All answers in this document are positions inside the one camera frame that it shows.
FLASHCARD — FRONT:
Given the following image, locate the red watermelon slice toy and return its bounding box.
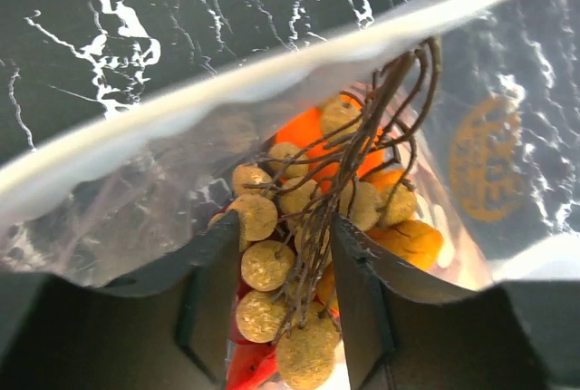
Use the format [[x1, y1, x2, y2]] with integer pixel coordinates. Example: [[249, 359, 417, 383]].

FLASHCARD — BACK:
[[226, 284, 285, 389]]

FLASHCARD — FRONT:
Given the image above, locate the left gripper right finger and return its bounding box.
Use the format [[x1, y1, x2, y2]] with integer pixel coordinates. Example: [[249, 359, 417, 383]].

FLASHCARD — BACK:
[[330, 216, 579, 389]]

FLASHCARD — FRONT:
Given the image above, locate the orange fake fruit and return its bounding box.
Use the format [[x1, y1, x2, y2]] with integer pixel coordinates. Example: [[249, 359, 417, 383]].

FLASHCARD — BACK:
[[274, 108, 384, 182]]

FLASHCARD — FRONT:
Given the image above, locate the clear zip top bag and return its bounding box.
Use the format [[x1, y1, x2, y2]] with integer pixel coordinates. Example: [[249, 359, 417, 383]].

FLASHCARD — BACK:
[[1, 0, 579, 288]]

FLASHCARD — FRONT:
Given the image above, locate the yellow walnut fake food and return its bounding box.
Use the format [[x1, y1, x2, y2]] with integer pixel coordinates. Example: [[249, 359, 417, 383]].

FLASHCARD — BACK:
[[373, 219, 444, 271]]

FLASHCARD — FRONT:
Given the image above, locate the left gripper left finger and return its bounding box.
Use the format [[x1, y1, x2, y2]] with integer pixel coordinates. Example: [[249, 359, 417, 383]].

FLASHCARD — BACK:
[[1, 212, 240, 389]]

